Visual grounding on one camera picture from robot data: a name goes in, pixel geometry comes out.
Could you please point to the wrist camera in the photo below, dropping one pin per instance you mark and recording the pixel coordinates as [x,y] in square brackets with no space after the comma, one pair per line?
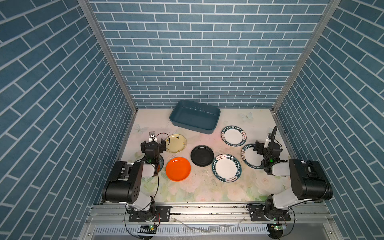
[152,137]
[268,141]

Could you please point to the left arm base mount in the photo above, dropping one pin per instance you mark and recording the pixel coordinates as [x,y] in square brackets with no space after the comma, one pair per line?
[154,214]

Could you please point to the black plate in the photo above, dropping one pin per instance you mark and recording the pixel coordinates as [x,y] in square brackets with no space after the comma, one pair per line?
[202,156]

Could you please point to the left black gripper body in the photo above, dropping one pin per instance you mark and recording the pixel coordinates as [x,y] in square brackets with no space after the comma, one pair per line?
[160,147]

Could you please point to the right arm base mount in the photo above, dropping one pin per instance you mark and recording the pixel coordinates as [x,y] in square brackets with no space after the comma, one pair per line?
[260,213]

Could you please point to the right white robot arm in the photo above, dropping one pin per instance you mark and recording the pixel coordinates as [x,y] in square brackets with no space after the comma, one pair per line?
[308,180]

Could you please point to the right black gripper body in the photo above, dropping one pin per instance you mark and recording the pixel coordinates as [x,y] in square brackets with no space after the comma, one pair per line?
[261,150]

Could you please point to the teal patterned plate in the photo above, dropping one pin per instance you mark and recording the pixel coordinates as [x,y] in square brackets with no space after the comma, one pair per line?
[161,163]

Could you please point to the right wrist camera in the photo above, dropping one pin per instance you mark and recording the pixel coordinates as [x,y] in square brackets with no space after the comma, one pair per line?
[268,141]

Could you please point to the green rimmed white plate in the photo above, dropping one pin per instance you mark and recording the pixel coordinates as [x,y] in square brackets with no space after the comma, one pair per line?
[251,158]
[226,168]
[233,136]

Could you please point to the teal plastic bin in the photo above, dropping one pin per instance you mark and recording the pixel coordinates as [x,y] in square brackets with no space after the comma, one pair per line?
[198,117]

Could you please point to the yellow floral plate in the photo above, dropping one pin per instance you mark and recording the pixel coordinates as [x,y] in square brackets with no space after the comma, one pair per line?
[175,143]

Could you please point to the aluminium front rail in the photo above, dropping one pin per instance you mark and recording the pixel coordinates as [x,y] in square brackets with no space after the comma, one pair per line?
[211,221]

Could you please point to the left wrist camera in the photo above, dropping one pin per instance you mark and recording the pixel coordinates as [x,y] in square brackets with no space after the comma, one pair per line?
[152,137]

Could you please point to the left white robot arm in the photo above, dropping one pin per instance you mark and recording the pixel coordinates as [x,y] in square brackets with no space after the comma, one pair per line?
[123,184]

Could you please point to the orange plate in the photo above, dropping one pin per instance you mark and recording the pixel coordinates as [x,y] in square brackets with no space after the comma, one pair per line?
[178,169]

